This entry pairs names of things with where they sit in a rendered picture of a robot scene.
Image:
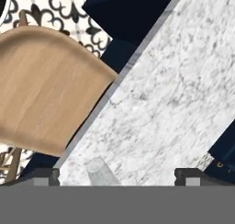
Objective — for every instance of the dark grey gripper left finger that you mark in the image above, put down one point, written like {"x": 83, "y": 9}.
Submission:
{"x": 46, "y": 176}

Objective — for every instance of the clear glass cup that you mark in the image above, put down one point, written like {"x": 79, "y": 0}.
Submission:
{"x": 100, "y": 172}

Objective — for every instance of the wooden stool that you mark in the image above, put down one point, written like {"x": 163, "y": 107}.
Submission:
{"x": 49, "y": 87}

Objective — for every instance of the white round object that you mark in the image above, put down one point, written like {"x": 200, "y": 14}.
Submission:
{"x": 5, "y": 4}

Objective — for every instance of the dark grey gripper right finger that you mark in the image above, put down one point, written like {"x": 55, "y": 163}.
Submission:
{"x": 187, "y": 175}

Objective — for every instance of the dark blue drawer front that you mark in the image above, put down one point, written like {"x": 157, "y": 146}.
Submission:
{"x": 222, "y": 160}

